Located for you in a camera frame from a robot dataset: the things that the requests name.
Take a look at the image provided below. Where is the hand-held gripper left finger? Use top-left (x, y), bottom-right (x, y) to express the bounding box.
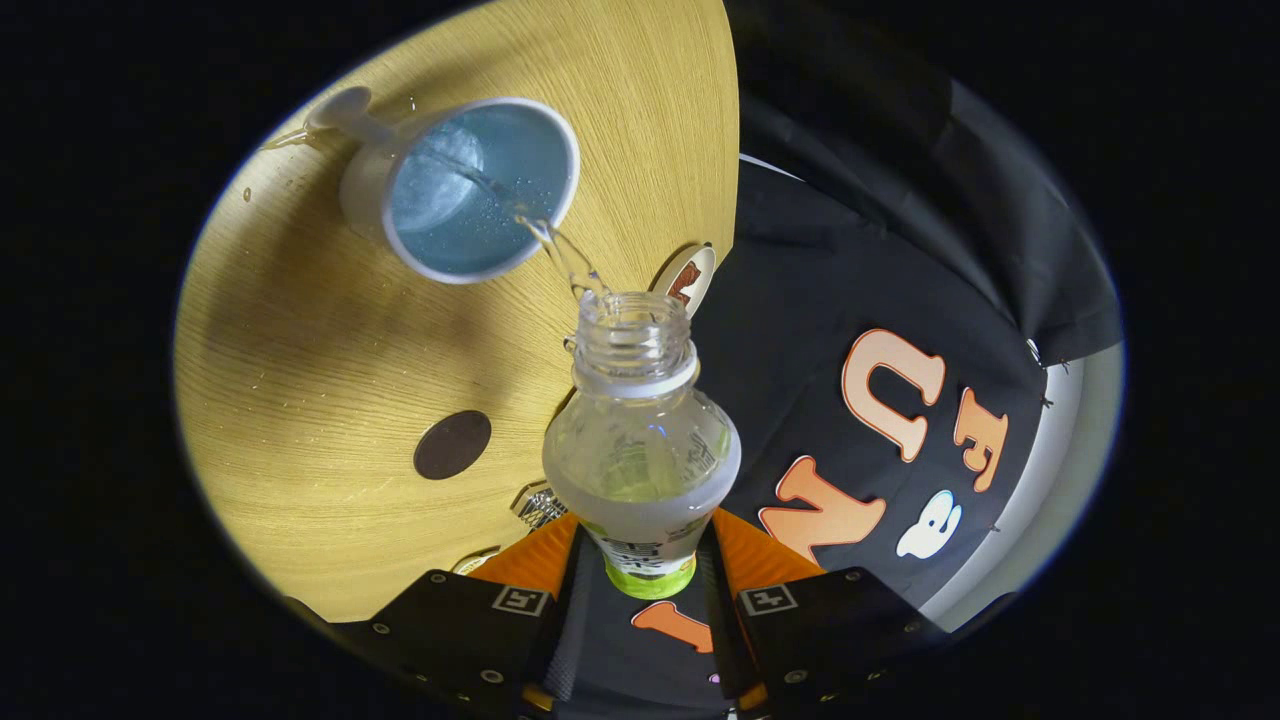
top-left (340, 512), bottom-right (597, 720)

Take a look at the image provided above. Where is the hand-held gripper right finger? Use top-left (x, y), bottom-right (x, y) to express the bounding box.
top-left (698, 508), bottom-right (947, 720)

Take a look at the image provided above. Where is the clear plastic juice bottle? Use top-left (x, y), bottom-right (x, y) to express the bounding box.
top-left (542, 290), bottom-right (743, 601)

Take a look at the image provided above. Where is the dark round coaster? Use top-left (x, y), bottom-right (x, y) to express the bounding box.
top-left (413, 409), bottom-right (493, 481)

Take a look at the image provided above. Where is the white cup with blue inside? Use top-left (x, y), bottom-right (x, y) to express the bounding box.
top-left (305, 86), bottom-right (581, 286)

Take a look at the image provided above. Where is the white round plate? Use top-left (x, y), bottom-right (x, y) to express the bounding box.
top-left (650, 243), bottom-right (718, 319)

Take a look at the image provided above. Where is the wooden table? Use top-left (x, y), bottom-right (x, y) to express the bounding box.
top-left (172, 0), bottom-right (741, 626)

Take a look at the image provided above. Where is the metal wire basket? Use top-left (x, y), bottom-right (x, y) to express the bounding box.
top-left (511, 483), bottom-right (569, 532)

